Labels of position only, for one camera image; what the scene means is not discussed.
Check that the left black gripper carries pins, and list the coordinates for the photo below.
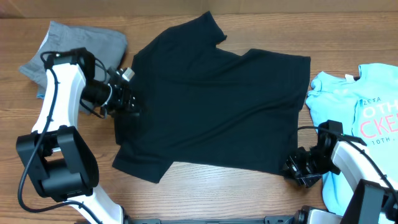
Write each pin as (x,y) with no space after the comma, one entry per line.
(124,102)

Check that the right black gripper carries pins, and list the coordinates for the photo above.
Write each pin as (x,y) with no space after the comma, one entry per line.
(293,165)

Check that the black t-shirt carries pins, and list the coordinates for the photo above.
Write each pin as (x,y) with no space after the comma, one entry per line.
(203,105)

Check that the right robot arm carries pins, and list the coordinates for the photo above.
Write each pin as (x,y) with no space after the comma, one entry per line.
(374,195)

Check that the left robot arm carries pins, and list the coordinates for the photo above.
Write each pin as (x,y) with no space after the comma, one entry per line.
(59,168)

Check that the folded grey shorts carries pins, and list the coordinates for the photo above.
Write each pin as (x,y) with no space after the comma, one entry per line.
(106,45)

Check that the light blue printed t-shirt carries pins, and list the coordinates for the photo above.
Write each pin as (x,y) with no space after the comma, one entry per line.
(367,108)

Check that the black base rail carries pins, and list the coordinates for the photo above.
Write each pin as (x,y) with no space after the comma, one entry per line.
(280,219)

